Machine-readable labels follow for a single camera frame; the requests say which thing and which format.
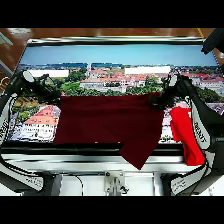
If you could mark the bright red T-shirt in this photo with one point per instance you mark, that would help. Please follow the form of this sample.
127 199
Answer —
186 133

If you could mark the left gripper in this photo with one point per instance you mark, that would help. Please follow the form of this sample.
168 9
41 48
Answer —
51 94

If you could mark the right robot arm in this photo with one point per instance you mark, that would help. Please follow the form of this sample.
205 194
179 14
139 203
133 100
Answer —
203 126

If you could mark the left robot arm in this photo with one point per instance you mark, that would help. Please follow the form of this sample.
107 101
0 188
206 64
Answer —
8 110

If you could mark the dark red T-shirt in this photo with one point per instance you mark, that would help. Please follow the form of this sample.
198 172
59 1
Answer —
110 121

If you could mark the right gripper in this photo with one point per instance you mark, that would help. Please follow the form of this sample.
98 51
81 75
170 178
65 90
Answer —
164 99

